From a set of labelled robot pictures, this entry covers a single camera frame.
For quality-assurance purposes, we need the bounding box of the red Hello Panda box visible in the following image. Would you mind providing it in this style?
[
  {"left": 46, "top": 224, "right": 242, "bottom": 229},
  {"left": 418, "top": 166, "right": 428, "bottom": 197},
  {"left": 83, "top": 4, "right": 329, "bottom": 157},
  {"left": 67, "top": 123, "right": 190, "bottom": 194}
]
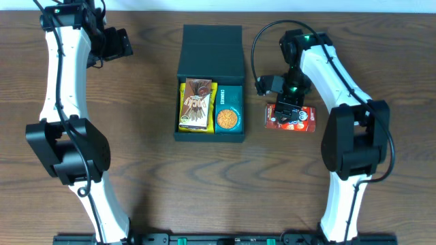
[{"left": 265, "top": 103, "right": 316, "bottom": 133}]

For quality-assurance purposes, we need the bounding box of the teal Crunchies box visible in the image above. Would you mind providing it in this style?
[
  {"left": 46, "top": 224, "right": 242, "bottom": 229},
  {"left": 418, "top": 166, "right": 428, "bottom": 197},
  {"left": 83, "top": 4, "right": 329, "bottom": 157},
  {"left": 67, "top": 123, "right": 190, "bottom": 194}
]
[{"left": 215, "top": 85, "right": 243, "bottom": 134}]

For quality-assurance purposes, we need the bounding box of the black gift box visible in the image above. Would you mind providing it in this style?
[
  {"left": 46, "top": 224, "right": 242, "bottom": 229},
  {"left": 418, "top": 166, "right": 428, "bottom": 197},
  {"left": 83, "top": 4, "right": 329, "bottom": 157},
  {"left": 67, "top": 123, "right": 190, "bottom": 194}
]
[{"left": 174, "top": 24, "right": 245, "bottom": 142}]

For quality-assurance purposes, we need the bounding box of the yellow Hacks candy bag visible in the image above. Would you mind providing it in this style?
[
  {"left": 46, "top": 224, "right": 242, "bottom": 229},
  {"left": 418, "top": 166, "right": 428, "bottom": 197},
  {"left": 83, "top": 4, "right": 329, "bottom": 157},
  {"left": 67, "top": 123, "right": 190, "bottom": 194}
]
[{"left": 178, "top": 81, "right": 217, "bottom": 133}]

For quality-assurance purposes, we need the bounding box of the brown Pocky box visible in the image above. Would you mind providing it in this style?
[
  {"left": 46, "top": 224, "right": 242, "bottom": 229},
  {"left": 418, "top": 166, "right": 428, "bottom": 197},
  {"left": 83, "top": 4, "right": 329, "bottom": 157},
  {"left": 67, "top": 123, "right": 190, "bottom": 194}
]
[{"left": 179, "top": 78, "right": 212, "bottom": 130}]

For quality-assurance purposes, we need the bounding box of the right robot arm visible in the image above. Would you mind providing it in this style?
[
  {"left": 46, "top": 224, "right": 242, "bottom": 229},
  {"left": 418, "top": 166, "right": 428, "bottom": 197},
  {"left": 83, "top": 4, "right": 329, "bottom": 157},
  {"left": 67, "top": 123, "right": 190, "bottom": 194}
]
[{"left": 255, "top": 29, "right": 397, "bottom": 244}]

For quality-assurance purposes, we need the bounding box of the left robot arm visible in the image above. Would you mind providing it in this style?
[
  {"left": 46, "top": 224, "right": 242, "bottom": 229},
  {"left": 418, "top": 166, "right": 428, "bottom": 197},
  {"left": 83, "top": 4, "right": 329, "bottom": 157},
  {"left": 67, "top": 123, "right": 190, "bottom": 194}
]
[{"left": 25, "top": 0, "right": 140, "bottom": 244}]

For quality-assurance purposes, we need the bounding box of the right black cable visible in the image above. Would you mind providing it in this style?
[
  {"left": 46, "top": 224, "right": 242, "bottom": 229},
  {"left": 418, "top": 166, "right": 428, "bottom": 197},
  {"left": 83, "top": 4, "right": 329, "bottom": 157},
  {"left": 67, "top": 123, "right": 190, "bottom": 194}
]
[{"left": 251, "top": 19, "right": 396, "bottom": 244}]

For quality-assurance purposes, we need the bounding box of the black cable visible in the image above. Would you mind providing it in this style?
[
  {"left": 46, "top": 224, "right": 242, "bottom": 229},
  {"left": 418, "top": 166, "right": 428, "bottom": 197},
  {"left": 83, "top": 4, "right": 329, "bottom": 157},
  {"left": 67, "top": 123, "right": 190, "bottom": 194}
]
[
  {"left": 32, "top": 0, "right": 106, "bottom": 244},
  {"left": 251, "top": 19, "right": 396, "bottom": 244}
]

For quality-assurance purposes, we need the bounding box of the left black cable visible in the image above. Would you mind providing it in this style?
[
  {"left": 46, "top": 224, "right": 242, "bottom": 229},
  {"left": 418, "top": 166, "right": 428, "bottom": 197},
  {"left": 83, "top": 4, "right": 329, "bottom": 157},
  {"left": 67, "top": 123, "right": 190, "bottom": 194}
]
[{"left": 32, "top": 0, "right": 106, "bottom": 244}]

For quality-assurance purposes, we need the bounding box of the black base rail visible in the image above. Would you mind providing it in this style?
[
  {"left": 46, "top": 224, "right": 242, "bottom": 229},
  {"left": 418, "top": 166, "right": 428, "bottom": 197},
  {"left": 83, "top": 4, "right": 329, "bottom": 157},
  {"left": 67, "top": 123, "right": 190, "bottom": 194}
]
[{"left": 52, "top": 232, "right": 398, "bottom": 245}]

